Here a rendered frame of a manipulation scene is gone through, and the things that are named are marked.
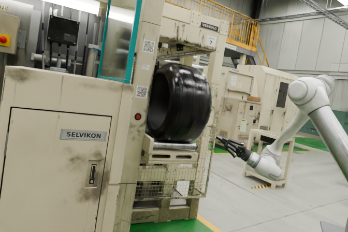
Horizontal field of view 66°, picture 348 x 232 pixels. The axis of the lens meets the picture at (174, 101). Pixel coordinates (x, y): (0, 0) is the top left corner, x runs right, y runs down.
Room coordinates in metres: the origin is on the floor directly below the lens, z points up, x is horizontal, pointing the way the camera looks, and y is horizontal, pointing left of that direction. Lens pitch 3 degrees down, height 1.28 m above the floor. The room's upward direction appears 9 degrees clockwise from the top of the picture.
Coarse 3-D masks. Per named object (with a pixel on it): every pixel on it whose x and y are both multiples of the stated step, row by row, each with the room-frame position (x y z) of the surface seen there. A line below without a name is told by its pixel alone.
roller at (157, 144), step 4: (156, 144) 1.68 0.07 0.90; (160, 144) 1.69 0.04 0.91; (164, 144) 1.70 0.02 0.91; (168, 144) 1.72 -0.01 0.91; (172, 144) 1.73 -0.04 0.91; (176, 144) 1.74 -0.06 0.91; (180, 144) 1.76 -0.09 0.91; (184, 144) 1.77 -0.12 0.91; (188, 144) 1.79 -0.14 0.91; (192, 144) 1.80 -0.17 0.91; (196, 144) 1.82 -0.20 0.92; (164, 148) 1.72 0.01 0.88; (168, 148) 1.73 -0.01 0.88; (172, 148) 1.74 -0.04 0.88; (176, 148) 1.75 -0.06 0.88; (180, 148) 1.76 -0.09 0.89; (184, 148) 1.77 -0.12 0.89; (188, 148) 1.79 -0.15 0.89; (192, 148) 1.80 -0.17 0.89; (196, 148) 1.81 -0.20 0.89
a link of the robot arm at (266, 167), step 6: (264, 156) 1.69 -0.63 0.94; (270, 156) 1.69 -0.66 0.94; (258, 162) 1.62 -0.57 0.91; (264, 162) 1.61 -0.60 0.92; (270, 162) 1.62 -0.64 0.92; (258, 168) 1.61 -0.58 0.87; (264, 168) 1.59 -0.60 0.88; (270, 168) 1.59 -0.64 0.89; (276, 168) 1.59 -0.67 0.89; (264, 174) 1.60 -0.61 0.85; (270, 174) 1.59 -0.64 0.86; (276, 174) 1.58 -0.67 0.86; (276, 180) 1.59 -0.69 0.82
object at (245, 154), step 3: (240, 147) 1.67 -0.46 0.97; (237, 150) 1.68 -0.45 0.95; (243, 150) 1.66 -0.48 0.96; (246, 150) 1.66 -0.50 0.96; (249, 150) 1.67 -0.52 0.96; (240, 153) 1.68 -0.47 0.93; (243, 153) 1.67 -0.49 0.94; (246, 153) 1.64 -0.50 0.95; (249, 153) 1.64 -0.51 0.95; (237, 156) 1.69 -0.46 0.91; (240, 156) 1.68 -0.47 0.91; (243, 156) 1.64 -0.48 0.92; (246, 156) 1.64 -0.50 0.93; (249, 156) 1.64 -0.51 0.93; (243, 159) 1.65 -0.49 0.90; (246, 159) 1.64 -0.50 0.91
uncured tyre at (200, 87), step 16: (176, 64) 1.79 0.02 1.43; (160, 80) 2.07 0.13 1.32; (176, 80) 1.67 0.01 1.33; (192, 80) 1.69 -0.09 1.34; (160, 96) 2.12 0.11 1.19; (176, 96) 1.62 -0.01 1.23; (192, 96) 1.64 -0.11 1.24; (208, 96) 1.71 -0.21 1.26; (160, 112) 2.11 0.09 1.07; (176, 112) 1.62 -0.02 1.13; (192, 112) 1.64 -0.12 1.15; (208, 112) 1.70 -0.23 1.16; (160, 128) 1.73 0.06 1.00; (176, 128) 1.65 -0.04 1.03; (192, 128) 1.68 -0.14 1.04
